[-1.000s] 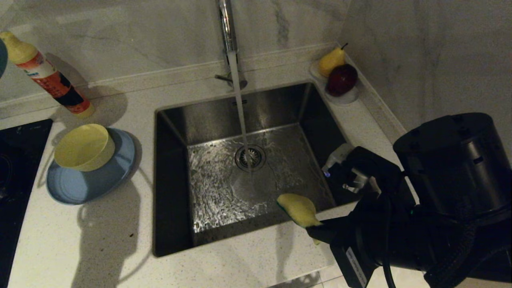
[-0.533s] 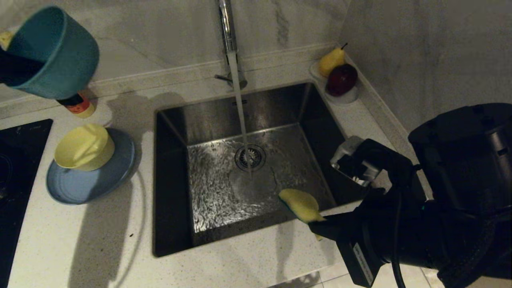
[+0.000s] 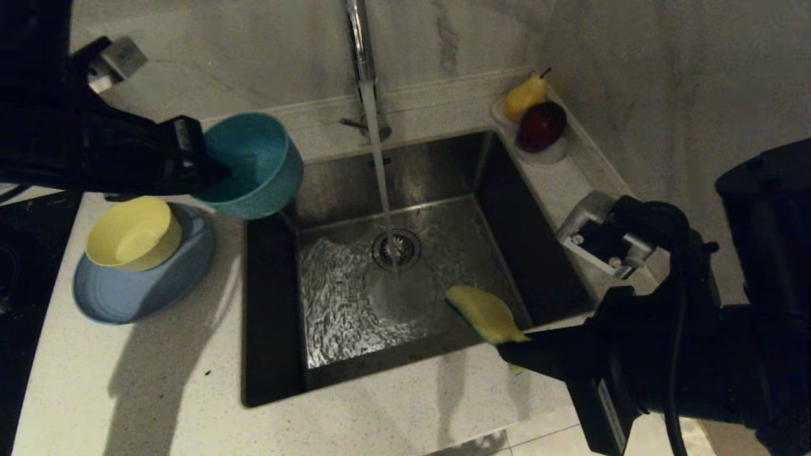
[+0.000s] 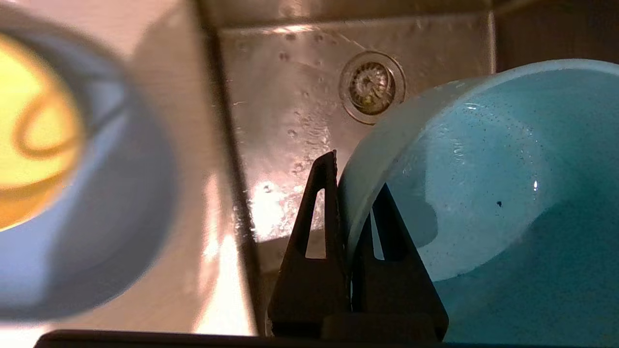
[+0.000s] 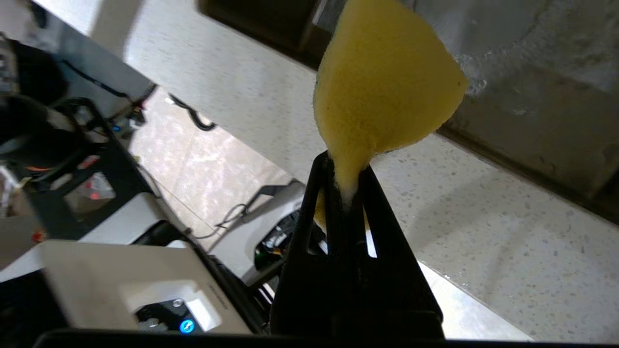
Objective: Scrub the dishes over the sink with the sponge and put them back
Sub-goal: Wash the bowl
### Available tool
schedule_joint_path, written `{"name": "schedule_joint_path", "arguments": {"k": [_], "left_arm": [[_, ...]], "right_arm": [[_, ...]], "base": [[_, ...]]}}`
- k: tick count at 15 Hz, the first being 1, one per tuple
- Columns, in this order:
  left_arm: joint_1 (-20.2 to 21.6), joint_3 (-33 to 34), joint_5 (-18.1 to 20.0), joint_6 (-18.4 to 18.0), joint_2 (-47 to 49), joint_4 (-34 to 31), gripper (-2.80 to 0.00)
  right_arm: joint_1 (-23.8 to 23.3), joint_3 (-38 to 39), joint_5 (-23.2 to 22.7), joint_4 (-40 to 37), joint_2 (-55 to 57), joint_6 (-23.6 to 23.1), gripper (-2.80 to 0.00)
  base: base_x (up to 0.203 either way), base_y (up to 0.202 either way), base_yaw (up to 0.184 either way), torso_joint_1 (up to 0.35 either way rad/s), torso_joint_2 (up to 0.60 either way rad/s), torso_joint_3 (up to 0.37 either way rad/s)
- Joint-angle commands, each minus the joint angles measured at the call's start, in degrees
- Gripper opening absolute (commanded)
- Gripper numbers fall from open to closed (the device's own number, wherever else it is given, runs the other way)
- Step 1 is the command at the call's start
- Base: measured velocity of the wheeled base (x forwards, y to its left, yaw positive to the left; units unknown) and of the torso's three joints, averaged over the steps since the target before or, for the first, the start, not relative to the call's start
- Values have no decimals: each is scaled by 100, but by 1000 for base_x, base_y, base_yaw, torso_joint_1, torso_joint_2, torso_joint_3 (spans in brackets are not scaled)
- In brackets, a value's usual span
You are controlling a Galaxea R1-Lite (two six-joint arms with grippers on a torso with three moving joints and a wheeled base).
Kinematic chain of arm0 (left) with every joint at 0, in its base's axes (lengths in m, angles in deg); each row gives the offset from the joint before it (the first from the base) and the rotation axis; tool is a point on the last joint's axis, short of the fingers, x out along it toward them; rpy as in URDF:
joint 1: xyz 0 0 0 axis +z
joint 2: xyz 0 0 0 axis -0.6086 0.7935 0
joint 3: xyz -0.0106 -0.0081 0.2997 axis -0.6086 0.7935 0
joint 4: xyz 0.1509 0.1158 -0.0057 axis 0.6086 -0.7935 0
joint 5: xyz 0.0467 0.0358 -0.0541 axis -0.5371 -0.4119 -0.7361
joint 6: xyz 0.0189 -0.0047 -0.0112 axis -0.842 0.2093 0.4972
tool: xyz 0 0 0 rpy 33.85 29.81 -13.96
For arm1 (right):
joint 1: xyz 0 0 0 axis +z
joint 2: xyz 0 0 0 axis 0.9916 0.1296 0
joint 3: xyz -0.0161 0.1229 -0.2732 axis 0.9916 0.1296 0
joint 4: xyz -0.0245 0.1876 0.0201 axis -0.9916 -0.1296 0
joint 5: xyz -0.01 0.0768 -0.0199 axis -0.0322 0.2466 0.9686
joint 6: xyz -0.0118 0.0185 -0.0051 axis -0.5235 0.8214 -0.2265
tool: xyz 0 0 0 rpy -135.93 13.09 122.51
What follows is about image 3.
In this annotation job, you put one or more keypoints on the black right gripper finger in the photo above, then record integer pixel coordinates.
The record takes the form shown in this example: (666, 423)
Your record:
(551, 354)

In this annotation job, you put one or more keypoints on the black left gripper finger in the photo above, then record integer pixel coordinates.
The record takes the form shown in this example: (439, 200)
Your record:
(214, 174)

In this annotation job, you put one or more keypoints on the dark red apple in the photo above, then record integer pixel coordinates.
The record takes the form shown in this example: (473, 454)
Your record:
(542, 126)

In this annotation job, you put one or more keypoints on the light blue plate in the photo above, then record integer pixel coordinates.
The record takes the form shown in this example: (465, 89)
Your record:
(139, 296)

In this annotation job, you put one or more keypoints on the black induction cooktop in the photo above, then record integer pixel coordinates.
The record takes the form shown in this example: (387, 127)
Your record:
(25, 285)

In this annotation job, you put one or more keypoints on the yellow sponge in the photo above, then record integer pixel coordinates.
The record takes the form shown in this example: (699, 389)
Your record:
(488, 313)

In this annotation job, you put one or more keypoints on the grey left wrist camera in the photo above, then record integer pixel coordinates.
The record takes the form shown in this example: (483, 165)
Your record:
(123, 58)

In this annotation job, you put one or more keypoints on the yellow pear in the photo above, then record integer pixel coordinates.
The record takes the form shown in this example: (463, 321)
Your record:
(524, 99)

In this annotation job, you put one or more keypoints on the yellow plastic bowl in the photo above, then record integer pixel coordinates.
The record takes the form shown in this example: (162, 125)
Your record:
(130, 235)

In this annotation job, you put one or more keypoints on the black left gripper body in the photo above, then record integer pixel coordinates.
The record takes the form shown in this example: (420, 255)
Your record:
(146, 158)

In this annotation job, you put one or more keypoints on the chrome faucet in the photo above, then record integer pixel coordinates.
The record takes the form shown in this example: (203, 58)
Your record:
(360, 44)

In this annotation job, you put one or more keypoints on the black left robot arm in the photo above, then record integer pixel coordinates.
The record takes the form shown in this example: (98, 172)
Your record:
(38, 126)

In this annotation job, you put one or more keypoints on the stainless steel sink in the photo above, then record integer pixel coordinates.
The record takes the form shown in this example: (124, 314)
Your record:
(342, 297)

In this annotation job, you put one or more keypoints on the metal sink drain strainer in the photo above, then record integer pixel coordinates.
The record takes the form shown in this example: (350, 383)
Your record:
(405, 250)

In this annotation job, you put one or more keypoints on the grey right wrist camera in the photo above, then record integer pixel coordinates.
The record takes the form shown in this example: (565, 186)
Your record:
(586, 215)

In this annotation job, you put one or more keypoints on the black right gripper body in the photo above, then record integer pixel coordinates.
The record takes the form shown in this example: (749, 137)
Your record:
(652, 354)

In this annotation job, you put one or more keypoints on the white fruit dish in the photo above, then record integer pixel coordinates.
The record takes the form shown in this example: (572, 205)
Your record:
(546, 159)

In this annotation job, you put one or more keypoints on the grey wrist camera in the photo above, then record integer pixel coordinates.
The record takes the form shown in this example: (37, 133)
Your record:
(123, 58)
(586, 215)

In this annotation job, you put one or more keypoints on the teal plastic bowl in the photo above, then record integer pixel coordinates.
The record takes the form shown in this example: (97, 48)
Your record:
(266, 171)

